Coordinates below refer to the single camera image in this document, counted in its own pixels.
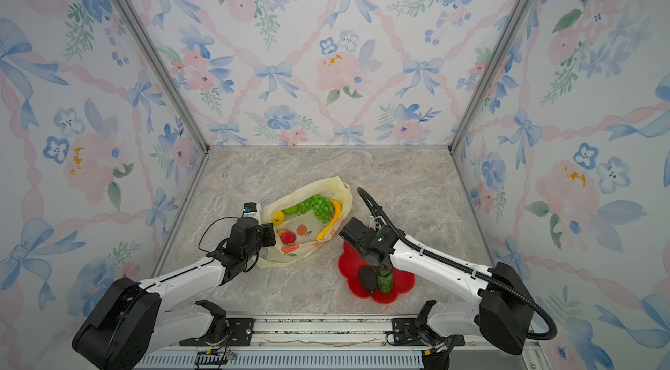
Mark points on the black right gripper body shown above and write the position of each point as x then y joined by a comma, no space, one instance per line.
364,253

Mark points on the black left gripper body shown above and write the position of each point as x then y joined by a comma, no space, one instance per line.
269,237

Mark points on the dark avocado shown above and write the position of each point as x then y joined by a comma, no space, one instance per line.
368,280

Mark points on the green ribbed fruit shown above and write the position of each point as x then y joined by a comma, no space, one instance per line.
385,281

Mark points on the red flower-shaped plate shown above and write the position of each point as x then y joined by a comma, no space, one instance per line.
349,265

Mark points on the yellow printed plastic bag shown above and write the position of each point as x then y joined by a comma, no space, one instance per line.
306,227

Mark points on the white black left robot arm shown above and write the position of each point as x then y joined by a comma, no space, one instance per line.
136,318

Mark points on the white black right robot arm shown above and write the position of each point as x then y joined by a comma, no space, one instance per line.
486,309

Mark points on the red strawberry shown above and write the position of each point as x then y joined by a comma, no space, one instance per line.
287,237

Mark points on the yellow bell pepper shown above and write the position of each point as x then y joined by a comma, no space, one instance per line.
278,218

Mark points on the yellow banana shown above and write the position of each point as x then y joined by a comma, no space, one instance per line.
337,210

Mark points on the green grape bunch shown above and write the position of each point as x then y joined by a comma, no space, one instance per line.
321,206

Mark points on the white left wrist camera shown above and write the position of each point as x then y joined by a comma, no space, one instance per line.
251,210

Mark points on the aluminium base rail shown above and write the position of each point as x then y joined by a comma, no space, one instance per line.
320,341

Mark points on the aluminium corner post left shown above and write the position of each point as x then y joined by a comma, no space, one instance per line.
152,56

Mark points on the aluminium corner post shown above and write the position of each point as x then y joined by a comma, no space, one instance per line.
507,36
152,56

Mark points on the aluminium corner post right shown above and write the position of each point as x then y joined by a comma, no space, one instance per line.
507,36

